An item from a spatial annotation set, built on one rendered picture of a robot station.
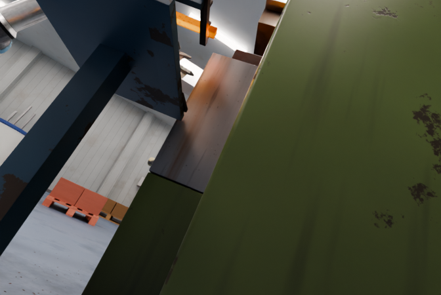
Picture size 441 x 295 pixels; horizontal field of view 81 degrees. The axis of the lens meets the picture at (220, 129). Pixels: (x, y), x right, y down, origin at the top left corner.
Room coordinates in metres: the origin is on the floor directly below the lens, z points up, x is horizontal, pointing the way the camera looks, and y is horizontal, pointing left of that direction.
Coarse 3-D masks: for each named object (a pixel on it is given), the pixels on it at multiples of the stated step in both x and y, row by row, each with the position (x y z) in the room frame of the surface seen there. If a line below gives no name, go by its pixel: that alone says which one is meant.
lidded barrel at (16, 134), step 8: (0, 120) 3.31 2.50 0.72; (0, 128) 3.35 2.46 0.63; (8, 128) 3.39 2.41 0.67; (16, 128) 3.43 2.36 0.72; (0, 136) 3.39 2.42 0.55; (8, 136) 3.43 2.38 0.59; (16, 136) 3.51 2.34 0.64; (0, 144) 3.43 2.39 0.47; (8, 144) 3.50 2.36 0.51; (16, 144) 3.61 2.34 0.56; (0, 152) 3.49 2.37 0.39; (8, 152) 3.58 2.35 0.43; (0, 160) 3.57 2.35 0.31
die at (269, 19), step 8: (264, 16) 0.83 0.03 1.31; (272, 16) 0.83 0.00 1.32; (264, 24) 0.84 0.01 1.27; (272, 24) 0.83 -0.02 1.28; (264, 32) 0.88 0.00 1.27; (272, 32) 0.86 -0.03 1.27; (256, 40) 0.94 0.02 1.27; (264, 40) 0.92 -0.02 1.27; (256, 48) 0.99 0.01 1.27; (264, 48) 0.96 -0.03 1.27
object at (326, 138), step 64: (320, 0) 0.39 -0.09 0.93; (384, 0) 0.37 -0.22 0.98; (320, 64) 0.39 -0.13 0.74; (384, 64) 0.36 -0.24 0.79; (256, 128) 0.40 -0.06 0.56; (320, 128) 0.38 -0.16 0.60; (384, 128) 0.36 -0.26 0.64; (256, 192) 0.39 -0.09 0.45; (320, 192) 0.38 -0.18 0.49; (384, 192) 0.36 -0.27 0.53; (192, 256) 0.40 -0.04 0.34; (256, 256) 0.39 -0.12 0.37; (320, 256) 0.37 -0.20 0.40; (384, 256) 0.36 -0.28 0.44
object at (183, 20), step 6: (180, 18) 0.61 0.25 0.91; (186, 18) 0.61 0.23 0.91; (192, 18) 0.61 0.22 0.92; (180, 24) 0.64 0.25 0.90; (186, 24) 0.62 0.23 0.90; (192, 24) 0.61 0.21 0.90; (198, 24) 0.61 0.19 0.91; (192, 30) 0.64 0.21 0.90; (198, 30) 0.63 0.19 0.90; (210, 30) 0.61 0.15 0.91; (216, 30) 0.61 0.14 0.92; (210, 36) 0.63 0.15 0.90
